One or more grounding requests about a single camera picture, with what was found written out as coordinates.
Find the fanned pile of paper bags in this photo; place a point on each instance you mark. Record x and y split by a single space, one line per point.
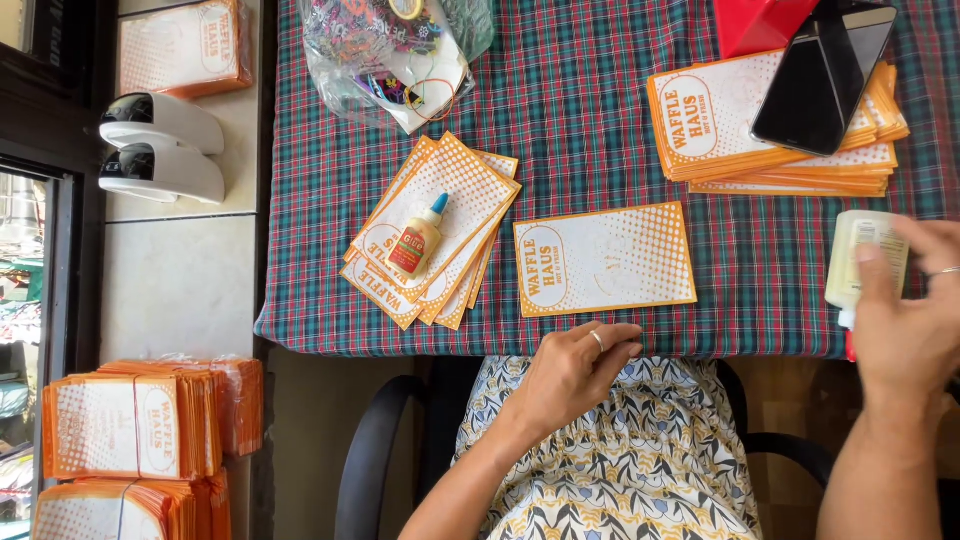
465 187

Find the plastic-wrapped paper bag bundle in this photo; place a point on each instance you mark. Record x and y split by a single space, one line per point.
180 45
244 405

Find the large translucent glue bottle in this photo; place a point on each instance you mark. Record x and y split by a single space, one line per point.
847 262

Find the red plastic object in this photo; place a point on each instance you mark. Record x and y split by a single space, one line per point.
750 22

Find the single orange white paper bag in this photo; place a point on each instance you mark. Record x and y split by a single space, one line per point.
604 259

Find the person's left hand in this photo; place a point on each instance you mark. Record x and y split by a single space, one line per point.
559 382

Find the black smartphone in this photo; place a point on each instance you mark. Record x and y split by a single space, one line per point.
817 82

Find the clear bag of colourful bands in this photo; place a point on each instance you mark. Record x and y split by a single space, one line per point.
375 52

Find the floral patterned dress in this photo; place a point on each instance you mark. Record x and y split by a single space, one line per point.
622 465

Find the banded bundle of paper bags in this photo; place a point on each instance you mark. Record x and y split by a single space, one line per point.
97 514
112 427

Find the black office chair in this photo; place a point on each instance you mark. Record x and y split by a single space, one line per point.
375 450

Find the small blue-capped glue bottle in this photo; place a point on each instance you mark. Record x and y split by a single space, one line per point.
415 244

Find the tall stack of paper bags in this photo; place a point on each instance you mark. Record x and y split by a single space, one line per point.
705 120

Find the person's right hand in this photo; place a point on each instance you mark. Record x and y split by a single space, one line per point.
911 345

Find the green red plaid tablecloth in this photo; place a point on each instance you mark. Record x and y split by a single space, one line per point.
592 112

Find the dark window frame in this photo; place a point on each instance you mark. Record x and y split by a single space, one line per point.
67 187

